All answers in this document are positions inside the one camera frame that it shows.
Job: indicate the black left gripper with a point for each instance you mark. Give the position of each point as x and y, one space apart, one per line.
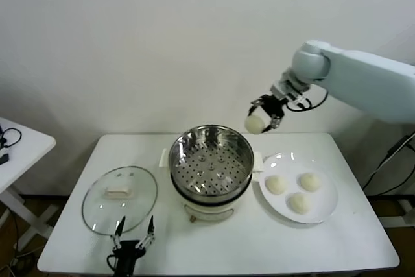
128 257

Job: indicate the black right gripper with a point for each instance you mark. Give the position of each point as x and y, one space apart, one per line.
274 105

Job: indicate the white steamed baozi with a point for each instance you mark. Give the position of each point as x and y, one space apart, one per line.
276 185
300 204
309 182
254 125

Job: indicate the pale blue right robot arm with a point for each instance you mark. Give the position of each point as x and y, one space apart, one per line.
356 76

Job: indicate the stainless steel steamer basket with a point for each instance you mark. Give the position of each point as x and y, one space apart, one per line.
210 173

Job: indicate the round glass pot lid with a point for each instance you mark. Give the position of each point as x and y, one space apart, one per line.
116 191

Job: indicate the cream white electric cooker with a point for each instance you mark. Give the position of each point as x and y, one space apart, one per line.
207 213

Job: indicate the white round plate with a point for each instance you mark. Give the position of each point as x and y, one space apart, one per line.
324 199

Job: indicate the white folding side table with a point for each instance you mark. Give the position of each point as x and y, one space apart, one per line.
29 157

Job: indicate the small black white device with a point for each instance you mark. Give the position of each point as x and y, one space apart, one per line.
3 159

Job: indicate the white metal floor frame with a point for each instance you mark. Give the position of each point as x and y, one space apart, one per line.
398 222

